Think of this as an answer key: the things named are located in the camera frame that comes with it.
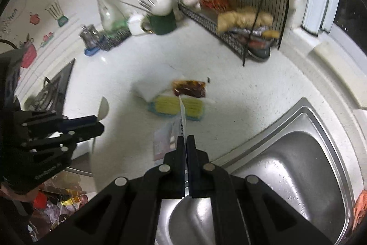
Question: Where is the white plastic spoon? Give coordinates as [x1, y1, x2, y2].
[91, 96, 110, 154]

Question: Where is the white printed sachet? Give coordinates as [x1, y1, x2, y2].
[152, 113, 187, 161]

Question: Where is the yellow scrub brush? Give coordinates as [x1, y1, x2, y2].
[147, 96, 205, 121]

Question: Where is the brown sauce packet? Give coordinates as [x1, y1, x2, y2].
[172, 80, 206, 98]

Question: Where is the white paper towel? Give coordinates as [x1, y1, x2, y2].
[132, 64, 184, 103]

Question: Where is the steel wool scrubber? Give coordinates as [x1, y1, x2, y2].
[97, 28, 132, 52]

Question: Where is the small steel teapot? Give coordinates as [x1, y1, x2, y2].
[79, 24, 101, 50]

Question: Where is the stainless steel sink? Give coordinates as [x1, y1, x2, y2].
[156, 98, 354, 244]

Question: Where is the glass carafe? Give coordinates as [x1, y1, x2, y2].
[96, 0, 127, 35]

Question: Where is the white lidded jar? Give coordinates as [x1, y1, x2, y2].
[128, 14, 148, 36]

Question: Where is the dark green mug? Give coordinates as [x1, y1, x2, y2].
[141, 11, 177, 35]

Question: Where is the white rice spoon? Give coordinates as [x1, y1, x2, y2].
[152, 0, 173, 16]

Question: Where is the ginger root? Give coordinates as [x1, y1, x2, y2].
[217, 7, 274, 32]

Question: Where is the orange dish cloth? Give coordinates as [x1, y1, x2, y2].
[353, 190, 367, 227]

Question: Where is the black wire rack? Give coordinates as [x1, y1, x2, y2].
[178, 0, 290, 62]

